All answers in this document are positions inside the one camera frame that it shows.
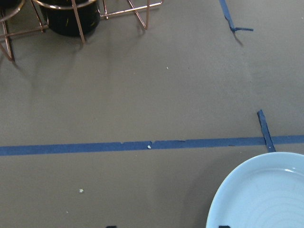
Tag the light blue plate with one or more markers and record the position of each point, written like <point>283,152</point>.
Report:
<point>266,191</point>

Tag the dark wine bottle lower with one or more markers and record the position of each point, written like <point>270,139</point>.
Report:
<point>63,21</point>

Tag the copper wire bottle rack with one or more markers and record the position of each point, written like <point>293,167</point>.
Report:
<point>10,8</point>

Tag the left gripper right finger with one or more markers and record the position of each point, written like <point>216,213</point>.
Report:
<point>224,226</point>

